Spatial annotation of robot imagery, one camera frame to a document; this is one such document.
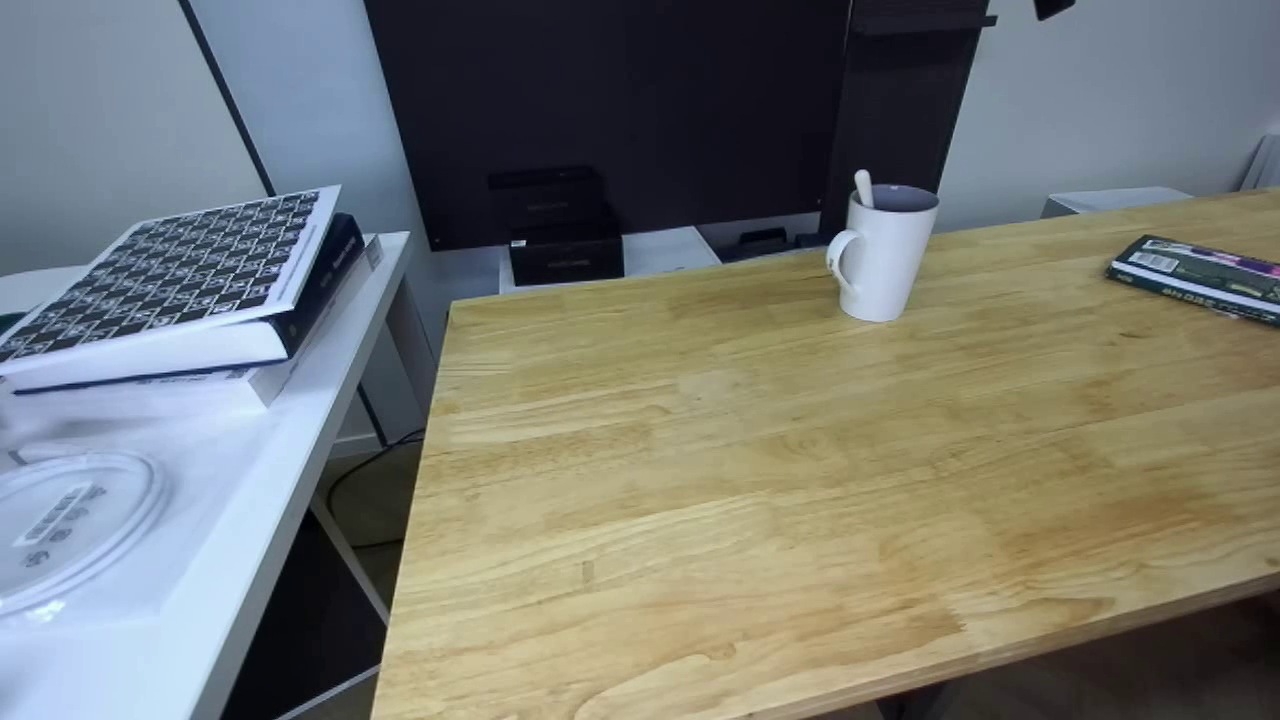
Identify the white ceramic mug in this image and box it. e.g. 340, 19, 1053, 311
826, 184, 941, 324

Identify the stack of black boxes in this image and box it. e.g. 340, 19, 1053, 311
487, 165, 626, 288

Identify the large black monitor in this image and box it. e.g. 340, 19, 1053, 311
362, 0, 853, 252

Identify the stack of thick books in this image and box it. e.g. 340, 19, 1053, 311
0, 212, 384, 409

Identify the tall black panel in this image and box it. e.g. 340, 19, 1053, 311
819, 0, 999, 241

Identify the white side table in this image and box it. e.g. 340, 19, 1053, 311
0, 231, 438, 720

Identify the checkerboard calibration board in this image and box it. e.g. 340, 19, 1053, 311
0, 184, 342, 377

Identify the white box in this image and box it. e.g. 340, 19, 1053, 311
1040, 186, 1195, 220

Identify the dark green book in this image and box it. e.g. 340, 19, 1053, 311
1106, 234, 1280, 328

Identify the round white plastic lid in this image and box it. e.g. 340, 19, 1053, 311
0, 451, 168, 617

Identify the black cable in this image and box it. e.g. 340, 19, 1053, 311
324, 429, 427, 549

